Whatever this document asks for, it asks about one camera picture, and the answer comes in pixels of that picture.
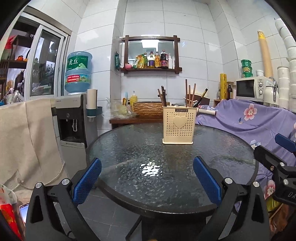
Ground white microwave oven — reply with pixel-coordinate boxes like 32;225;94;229
235;76;274;102

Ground brown wooden chopstick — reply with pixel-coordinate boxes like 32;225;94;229
185;79;188;107
188;85;191;107

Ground brown glass bottle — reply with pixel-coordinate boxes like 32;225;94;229
226;84;233;100

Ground wooden chopstick in holder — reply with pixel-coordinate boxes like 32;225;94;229
158;89;165;106
161;86;167;107

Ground yellow roll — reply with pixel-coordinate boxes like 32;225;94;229
220;73;228;100

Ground yellow soap bottle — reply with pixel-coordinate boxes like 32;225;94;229
129;91;138;107

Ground white pan with lid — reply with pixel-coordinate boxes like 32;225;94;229
197;108;216;116

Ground dark soy sauce bottle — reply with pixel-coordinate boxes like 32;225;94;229
160;50;169;69

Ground black chopstick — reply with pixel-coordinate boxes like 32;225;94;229
195;88;208;107
162;90;167;107

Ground green stacked bowls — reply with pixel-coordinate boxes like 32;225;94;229
241;59;253;78

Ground round glass table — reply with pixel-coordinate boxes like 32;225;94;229
87;123;258;240

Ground woven brown basin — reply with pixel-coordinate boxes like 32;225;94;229
132;102;163;118

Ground wooden wall shelf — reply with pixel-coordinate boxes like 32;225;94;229
120;35;182;74

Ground plastic bag with vegetables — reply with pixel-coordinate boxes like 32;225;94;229
102;98;137;119

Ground blue water jug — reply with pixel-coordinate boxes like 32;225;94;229
64;51;92;95

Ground cream plastic utensil holder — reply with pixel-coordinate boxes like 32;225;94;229
162;105;197;145

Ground white water dispenser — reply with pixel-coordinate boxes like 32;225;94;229
52;93;98;178

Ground beige cloth cover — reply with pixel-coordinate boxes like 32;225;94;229
1;98;67;191

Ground wooden counter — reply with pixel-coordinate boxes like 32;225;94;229
109;116;163;129

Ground purple floral cloth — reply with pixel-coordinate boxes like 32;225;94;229
195;99;296;200

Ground paper cup holder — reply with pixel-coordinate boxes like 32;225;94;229
86;89;102;122

